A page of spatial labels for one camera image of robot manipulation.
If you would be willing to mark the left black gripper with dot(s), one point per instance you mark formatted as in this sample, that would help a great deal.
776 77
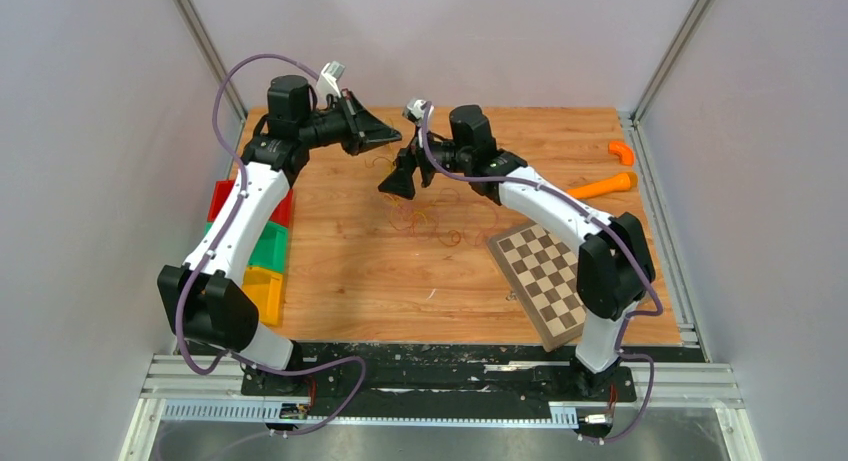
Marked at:
364 130

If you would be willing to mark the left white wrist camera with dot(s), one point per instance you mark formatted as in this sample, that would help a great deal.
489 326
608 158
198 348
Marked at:
327 83

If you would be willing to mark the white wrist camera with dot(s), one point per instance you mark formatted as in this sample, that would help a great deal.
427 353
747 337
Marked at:
414 110
327 83

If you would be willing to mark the wooden chessboard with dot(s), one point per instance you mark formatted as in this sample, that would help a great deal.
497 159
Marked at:
542 273

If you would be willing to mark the yellow plastic bin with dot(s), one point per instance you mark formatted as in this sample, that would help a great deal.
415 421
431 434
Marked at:
265 288

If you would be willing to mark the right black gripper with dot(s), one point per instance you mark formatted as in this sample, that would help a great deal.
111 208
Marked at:
401 181

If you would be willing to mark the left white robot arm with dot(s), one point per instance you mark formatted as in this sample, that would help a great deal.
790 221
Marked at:
203 297

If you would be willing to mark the orange plastic carrot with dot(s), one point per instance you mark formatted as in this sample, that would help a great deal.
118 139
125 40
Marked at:
621 182

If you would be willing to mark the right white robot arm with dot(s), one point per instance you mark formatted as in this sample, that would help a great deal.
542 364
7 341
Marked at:
615 269

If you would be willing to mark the red plastic bin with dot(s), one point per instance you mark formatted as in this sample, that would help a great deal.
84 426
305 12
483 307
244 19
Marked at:
282 214

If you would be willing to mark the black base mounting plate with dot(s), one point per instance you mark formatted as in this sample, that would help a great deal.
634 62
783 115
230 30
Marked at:
448 381

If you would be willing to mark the green plastic bin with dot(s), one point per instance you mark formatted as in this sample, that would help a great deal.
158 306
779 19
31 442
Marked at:
267 250

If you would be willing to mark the orange curved pipe piece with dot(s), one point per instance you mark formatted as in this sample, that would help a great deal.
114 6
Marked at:
622 151

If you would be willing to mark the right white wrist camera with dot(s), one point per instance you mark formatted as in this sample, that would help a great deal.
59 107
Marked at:
414 110

